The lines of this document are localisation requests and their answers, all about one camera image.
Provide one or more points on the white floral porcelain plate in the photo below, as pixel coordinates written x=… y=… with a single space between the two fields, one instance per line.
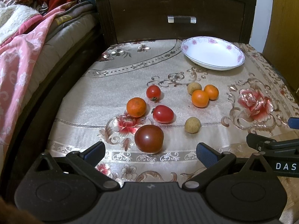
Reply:
x=213 y=53

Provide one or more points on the pink floral blanket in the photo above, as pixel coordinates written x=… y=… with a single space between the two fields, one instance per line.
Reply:
x=19 y=54

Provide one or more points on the orange mandarin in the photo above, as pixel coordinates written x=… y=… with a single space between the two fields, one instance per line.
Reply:
x=136 y=107
x=211 y=91
x=200 y=98

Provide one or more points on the white fleece blanket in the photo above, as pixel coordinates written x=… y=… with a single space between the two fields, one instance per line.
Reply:
x=12 y=17

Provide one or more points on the grey mattress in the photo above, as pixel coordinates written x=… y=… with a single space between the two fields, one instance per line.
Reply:
x=66 y=30

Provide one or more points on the tan longan front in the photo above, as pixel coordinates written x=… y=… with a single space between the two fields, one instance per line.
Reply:
x=192 y=125

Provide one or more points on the silver black drawer handle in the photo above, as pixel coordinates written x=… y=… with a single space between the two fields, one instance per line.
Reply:
x=182 y=19

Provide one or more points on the tan longan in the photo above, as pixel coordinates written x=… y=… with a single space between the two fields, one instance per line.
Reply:
x=192 y=125
x=193 y=87

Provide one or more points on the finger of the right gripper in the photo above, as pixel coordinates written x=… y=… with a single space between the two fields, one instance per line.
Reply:
x=262 y=143
x=293 y=122

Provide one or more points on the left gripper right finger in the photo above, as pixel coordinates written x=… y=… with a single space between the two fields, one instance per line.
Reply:
x=217 y=165

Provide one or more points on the large dark red tomato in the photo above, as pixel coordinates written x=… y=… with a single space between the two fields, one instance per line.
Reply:
x=149 y=139

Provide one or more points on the small round red tomato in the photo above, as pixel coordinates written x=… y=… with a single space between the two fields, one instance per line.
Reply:
x=153 y=93

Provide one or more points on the dark wooden nightstand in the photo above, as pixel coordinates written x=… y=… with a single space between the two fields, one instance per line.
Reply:
x=139 y=20

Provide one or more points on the brown wooden cabinet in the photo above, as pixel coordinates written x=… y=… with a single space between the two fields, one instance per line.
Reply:
x=281 y=47

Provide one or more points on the tan longan back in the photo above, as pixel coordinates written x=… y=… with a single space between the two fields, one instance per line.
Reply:
x=193 y=87

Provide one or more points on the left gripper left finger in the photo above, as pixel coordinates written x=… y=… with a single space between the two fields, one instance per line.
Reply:
x=84 y=164

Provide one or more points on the oval red tomato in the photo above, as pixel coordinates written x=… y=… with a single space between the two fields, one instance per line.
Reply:
x=163 y=114

